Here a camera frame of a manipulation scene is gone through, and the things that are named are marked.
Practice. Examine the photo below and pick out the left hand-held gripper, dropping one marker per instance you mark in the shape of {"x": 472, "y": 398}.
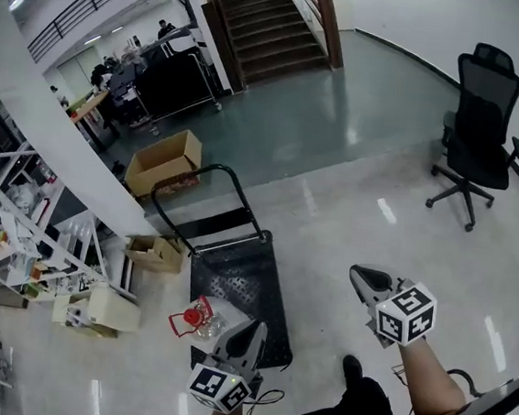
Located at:
{"x": 217, "y": 388}

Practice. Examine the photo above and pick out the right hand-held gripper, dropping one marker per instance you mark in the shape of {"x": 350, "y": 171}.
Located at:
{"x": 407, "y": 314}

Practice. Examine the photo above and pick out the clear water jug red cap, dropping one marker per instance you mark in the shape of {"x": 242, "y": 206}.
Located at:
{"x": 192, "y": 317}

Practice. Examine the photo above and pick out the black platform cart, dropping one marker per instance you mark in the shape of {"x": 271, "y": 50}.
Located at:
{"x": 242, "y": 287}

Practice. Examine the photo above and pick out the person's right forearm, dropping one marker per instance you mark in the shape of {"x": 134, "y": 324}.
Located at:
{"x": 430, "y": 385}

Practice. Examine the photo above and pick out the person's right black shoe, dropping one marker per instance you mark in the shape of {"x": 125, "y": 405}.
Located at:
{"x": 352, "y": 370}

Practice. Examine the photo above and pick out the small open cardboard box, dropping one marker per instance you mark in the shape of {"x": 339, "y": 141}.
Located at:
{"x": 158, "y": 253}

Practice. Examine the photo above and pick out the cream plastic appliance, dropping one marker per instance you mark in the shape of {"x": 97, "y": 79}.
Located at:
{"x": 115, "y": 309}

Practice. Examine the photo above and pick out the printed cardboard box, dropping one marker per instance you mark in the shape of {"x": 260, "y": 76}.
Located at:
{"x": 99, "y": 330}

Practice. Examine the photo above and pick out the pale stacked boxes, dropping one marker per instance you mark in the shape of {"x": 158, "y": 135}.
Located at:
{"x": 69, "y": 311}

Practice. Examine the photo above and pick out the black mesh office chair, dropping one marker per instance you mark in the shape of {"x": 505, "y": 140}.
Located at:
{"x": 479, "y": 133}

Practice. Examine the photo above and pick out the white metal shelf rack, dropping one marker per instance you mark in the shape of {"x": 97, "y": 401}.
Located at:
{"x": 74, "y": 261}

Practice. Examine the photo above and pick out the large open cardboard box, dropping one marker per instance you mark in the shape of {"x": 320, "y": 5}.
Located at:
{"x": 162, "y": 164}

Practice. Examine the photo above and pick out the brown wooden staircase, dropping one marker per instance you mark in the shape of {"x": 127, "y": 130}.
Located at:
{"x": 273, "y": 33}

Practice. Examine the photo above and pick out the black covered trolley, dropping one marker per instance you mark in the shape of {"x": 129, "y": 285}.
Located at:
{"x": 181, "y": 78}

